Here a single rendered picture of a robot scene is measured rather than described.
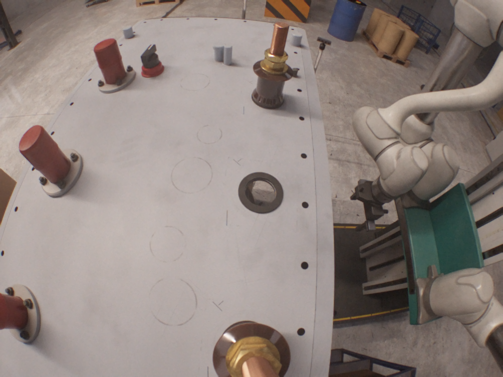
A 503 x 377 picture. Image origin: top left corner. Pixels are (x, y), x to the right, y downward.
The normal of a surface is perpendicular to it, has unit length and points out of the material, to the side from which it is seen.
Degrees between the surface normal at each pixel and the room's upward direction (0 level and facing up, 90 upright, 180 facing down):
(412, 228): 0
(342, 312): 0
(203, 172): 0
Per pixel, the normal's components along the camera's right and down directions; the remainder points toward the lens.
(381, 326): 0.09, -0.47
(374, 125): -0.77, 0.00
